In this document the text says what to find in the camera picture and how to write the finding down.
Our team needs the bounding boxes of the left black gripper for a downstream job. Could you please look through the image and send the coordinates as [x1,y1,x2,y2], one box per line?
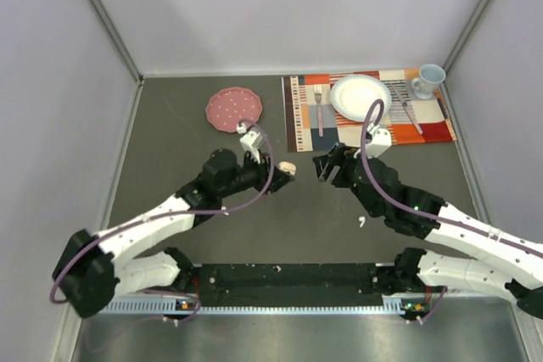
[218,148,294,198]

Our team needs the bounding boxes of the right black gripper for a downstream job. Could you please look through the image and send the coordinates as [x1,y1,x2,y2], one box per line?
[313,142,380,218]

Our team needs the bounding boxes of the white earbud charging case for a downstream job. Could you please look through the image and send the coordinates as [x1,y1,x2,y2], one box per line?
[277,161,297,176]

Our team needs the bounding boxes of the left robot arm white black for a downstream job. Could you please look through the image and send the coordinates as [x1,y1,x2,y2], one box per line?
[52,149,297,319]

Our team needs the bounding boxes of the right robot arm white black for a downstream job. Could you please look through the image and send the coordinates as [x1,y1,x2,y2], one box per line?
[312,143,542,318]

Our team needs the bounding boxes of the patchwork colourful placemat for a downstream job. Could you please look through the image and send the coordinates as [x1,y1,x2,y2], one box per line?
[283,68,456,153]

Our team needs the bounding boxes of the white paper plate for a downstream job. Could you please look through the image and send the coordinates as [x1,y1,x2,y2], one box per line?
[330,75,392,122]

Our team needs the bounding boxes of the pink polka dot plate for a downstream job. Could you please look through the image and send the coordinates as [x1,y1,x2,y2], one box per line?
[205,86,263,133]

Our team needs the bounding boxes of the light blue mug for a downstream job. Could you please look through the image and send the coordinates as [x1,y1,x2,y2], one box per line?
[411,64,446,99]

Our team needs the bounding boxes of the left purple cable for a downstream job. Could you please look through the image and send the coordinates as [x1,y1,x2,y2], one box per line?
[50,120,276,329]

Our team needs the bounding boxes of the purple cable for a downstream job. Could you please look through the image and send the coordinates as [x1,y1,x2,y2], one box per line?
[50,120,276,329]
[359,98,543,325]

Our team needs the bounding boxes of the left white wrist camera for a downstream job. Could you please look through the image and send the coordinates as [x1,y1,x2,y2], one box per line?
[236,121,266,164]

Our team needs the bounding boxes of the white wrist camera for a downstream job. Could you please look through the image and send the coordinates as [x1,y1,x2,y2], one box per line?
[365,124,392,159]
[236,121,266,164]

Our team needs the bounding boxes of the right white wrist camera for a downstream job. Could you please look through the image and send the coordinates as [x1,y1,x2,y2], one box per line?
[365,124,392,159]

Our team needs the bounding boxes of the pink handled fork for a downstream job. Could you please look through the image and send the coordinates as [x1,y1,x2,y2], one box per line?
[314,85,324,137]

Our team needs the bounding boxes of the pink handled knife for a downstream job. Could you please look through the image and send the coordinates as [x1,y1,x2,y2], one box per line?
[391,84,423,135]

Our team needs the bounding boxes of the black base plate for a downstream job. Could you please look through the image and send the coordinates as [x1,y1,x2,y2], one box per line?
[169,262,429,308]

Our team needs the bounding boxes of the grey slotted cable duct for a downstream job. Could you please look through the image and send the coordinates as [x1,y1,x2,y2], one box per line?
[101,297,429,315]

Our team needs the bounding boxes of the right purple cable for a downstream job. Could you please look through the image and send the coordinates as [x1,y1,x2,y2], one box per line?
[359,98,543,325]

